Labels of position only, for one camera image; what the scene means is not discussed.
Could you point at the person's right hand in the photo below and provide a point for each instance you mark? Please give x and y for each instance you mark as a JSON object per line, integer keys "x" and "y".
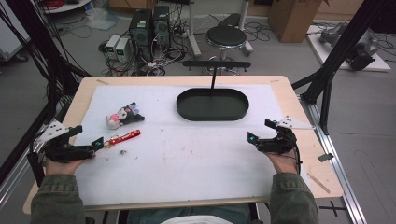
{"x": 284, "y": 163}

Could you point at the white desk leg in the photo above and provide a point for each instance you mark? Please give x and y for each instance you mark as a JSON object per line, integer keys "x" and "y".
{"x": 245, "y": 28}
{"x": 193, "y": 34}

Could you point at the round white table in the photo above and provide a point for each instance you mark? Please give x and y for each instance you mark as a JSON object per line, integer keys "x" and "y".
{"x": 67, "y": 6}

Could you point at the person's left hand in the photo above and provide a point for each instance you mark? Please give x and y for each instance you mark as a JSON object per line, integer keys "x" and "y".
{"x": 63, "y": 167}

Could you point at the black round stool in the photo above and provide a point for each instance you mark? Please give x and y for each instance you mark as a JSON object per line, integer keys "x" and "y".
{"x": 226, "y": 37}

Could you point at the white power supply unit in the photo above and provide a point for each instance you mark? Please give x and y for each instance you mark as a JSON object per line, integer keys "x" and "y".
{"x": 111, "y": 45}
{"x": 122, "y": 49}

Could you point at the aluminium rail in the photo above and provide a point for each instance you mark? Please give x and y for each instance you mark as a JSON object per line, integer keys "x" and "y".
{"x": 334, "y": 161}

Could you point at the black T-shaped stand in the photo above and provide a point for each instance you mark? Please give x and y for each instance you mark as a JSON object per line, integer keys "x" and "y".
{"x": 216, "y": 64}

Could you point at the black computer tower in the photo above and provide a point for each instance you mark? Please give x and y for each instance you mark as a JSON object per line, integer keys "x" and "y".
{"x": 162, "y": 25}
{"x": 140, "y": 29}

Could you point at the cardboard box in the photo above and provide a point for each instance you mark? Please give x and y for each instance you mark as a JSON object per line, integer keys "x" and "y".
{"x": 292, "y": 18}

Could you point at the grey machine on board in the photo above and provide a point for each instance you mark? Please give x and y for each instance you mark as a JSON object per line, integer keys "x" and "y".
{"x": 362, "y": 49}

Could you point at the thin wooden stick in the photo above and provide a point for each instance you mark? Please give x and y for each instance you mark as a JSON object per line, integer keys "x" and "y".
{"x": 319, "y": 183}

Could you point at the black oval tray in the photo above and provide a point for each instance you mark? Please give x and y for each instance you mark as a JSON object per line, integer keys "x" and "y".
{"x": 212, "y": 105}

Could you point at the white table mat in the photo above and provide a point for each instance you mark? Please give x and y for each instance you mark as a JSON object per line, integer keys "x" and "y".
{"x": 186, "y": 161}

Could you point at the black metal frame post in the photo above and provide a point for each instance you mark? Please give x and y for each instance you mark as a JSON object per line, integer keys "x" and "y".
{"x": 34, "y": 46}
{"x": 339, "y": 46}

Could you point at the black and white plush toy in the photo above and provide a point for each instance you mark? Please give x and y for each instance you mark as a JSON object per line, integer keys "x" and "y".
{"x": 124, "y": 115}

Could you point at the black tape piece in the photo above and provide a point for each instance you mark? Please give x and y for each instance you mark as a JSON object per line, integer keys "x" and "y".
{"x": 325, "y": 157}

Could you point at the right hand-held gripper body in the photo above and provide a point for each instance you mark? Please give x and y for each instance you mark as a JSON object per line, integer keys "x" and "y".
{"x": 278, "y": 143}

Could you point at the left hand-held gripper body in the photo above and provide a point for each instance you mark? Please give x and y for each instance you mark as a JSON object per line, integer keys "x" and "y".
{"x": 57, "y": 149}

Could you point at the clear plastic bag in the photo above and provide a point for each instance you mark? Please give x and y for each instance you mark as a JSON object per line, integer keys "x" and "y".
{"x": 101, "y": 18}

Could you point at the white floor board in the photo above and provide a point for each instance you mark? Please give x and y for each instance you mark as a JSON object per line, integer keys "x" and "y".
{"x": 320, "y": 49}

